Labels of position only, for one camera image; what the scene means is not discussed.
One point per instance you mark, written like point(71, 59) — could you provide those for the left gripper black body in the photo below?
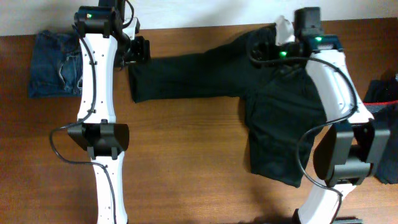
point(138, 50)

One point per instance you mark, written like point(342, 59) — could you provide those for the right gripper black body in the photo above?
point(277, 51)

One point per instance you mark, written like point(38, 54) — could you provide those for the black shorts garment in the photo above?
point(280, 103)

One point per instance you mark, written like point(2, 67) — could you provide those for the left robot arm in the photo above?
point(107, 42)

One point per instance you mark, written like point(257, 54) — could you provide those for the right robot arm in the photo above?
point(352, 148)

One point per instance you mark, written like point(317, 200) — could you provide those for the folded blue denim jeans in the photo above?
point(56, 66)

